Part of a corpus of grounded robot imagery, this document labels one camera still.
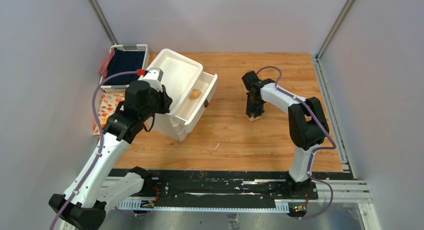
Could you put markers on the pink cloth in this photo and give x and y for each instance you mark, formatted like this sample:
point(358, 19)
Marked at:
point(103, 70)

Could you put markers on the beige teardrop makeup sponge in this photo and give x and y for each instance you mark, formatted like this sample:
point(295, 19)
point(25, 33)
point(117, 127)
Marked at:
point(194, 94)

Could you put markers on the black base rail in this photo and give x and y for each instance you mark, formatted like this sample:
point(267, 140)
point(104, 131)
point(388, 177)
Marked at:
point(228, 189)

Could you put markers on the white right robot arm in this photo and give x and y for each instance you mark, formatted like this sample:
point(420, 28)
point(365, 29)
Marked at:
point(307, 123)

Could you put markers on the white top drawer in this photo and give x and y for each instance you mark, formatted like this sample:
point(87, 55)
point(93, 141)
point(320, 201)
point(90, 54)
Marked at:
point(190, 111)

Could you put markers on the dark blue cloth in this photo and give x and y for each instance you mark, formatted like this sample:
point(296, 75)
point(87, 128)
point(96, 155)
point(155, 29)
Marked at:
point(125, 61)

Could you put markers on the beige gourd makeup sponge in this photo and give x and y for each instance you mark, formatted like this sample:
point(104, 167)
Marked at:
point(254, 118)

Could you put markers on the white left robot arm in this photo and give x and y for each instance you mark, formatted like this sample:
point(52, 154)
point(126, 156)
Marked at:
point(84, 204)

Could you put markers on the floral orange cloth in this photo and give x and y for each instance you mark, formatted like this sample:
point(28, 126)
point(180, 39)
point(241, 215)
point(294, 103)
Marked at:
point(108, 105)

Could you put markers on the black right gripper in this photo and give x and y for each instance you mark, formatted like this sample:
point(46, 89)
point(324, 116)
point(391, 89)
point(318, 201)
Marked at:
point(251, 110)

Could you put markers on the white perforated basket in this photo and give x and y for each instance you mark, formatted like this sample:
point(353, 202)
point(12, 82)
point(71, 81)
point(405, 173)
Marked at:
point(136, 47)

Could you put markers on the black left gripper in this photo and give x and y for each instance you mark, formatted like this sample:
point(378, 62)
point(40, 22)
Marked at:
point(166, 99)

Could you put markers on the white drawer organizer box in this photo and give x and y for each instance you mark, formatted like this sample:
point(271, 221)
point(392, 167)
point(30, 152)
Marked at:
point(178, 75)

